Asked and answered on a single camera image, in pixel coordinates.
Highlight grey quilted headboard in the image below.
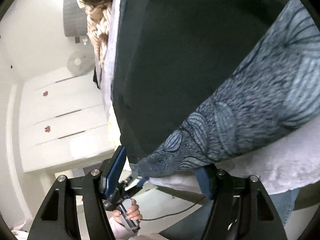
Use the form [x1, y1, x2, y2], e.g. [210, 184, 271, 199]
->
[63, 0, 87, 37]

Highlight person's blue jeans leg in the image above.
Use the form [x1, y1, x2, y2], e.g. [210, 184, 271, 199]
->
[270, 188, 300, 226]

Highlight white round fan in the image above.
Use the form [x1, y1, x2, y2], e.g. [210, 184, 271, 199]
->
[67, 51, 95, 76]

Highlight beige striped garment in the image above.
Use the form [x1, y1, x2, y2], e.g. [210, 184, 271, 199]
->
[76, 0, 113, 67]

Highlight black cable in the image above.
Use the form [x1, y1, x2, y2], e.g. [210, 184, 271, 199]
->
[138, 186, 208, 222]

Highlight lavender embossed bed blanket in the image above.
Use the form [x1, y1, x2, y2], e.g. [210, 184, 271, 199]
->
[98, 0, 320, 196]

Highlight black pants with patterned lining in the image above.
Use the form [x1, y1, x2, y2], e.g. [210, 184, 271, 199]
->
[111, 0, 320, 181]

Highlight person's left hand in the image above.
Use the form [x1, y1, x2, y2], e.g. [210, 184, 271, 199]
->
[112, 199, 143, 224]

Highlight white drawer cabinet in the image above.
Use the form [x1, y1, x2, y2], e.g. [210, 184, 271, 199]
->
[19, 68, 120, 172]

